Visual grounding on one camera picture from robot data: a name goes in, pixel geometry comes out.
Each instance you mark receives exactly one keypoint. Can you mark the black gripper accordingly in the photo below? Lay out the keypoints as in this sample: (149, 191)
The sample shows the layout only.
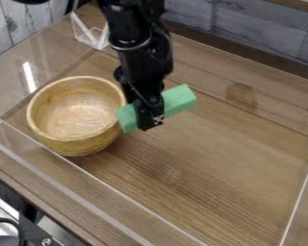
(146, 63)

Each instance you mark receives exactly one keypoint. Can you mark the green rectangular block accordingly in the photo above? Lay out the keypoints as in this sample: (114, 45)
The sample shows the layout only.
(179, 99)

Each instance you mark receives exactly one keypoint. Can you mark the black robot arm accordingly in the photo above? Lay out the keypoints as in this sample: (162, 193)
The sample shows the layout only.
(133, 13)

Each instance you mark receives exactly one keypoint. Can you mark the wooden bowl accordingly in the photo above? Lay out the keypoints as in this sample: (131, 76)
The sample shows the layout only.
(71, 115)

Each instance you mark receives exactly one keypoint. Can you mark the clear acrylic corner bracket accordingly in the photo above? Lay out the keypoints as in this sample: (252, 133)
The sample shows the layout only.
(94, 36)

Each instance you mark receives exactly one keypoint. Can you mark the clear acrylic tray wall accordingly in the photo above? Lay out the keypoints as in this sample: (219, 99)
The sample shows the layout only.
(214, 179)

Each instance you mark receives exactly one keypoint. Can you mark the black metal table bracket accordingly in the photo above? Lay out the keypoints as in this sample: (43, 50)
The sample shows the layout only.
(34, 236)

